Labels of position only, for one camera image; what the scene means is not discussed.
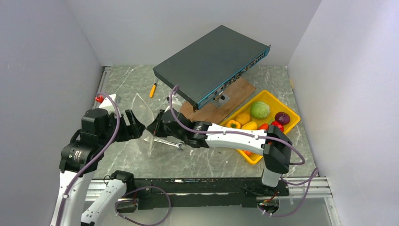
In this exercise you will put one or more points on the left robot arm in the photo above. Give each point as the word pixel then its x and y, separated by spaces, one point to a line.
pixel 79 161

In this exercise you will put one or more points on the green cabbage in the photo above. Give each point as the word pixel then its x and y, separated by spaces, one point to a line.
pixel 260 110

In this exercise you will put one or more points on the silver wrench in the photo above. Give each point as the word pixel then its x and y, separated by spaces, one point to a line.
pixel 179 146

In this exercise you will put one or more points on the orange carrot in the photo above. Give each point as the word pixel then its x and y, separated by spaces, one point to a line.
pixel 266 126

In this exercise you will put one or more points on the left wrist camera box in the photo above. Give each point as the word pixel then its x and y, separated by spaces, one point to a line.
pixel 108 104

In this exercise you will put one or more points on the yellow plastic tray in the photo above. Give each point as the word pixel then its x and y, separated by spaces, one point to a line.
pixel 275 105

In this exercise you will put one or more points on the purple onion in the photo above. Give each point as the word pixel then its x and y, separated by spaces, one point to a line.
pixel 282 118

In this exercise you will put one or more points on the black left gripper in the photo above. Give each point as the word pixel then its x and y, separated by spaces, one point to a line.
pixel 133 130

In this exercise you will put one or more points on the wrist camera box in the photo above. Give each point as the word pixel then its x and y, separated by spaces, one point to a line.
pixel 176 103
pixel 108 104

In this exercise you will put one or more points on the dark network switch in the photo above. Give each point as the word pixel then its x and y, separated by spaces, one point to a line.
pixel 205 68

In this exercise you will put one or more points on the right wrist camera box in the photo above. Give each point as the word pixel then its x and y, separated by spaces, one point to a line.
pixel 176 103

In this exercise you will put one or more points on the metal stand post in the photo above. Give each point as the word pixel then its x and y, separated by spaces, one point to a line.
pixel 220 100

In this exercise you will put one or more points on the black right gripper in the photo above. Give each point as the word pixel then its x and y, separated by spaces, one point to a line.
pixel 155 128

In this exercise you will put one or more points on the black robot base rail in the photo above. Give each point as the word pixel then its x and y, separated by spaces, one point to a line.
pixel 199 192

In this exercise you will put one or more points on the clear polka dot zip bag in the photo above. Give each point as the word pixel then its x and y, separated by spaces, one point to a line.
pixel 144 114

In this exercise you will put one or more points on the small orange pumpkin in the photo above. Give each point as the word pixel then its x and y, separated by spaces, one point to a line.
pixel 247 153

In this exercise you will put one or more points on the yellow bell pepper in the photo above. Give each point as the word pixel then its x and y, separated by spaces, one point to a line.
pixel 233 124

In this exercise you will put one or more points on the tan potato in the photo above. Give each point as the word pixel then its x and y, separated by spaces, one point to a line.
pixel 243 118

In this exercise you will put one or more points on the wooden base board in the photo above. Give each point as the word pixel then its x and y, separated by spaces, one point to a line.
pixel 238 92

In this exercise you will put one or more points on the red bell pepper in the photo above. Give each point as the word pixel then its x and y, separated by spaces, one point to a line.
pixel 278 125

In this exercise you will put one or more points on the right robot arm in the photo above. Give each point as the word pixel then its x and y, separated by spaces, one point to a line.
pixel 272 144

